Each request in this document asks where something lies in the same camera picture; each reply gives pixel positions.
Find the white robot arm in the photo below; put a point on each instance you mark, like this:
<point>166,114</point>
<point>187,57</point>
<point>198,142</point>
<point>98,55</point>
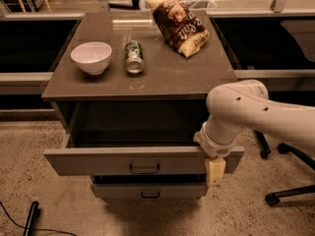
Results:
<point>246,104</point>

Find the grey top drawer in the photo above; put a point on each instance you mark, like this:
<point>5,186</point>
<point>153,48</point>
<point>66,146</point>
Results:
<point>132,138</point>

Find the green soda can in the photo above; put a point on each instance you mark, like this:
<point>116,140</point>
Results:
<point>134,58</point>

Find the black office chair base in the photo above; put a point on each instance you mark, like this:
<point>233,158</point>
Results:
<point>294,178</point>

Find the white bowl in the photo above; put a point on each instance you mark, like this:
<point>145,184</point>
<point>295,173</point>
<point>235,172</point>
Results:
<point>92,57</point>

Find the grey drawer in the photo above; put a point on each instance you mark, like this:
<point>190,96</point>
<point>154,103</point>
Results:
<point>132,138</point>
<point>149,190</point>

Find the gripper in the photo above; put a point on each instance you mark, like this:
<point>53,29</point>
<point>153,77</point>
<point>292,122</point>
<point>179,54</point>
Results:
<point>217,147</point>

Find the black floor post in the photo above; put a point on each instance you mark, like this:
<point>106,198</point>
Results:
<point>33,215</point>

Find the grey drawer cabinet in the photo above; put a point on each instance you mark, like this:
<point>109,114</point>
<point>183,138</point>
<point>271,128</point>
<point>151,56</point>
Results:
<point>166,76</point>

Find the grey bottom drawer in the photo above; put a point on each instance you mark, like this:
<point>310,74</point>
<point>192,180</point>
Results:
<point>149,190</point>

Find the brown chip bag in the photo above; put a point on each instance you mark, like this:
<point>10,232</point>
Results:
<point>181,29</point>

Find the clear plastic bin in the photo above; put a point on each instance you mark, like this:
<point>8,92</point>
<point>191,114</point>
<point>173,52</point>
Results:
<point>192,4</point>

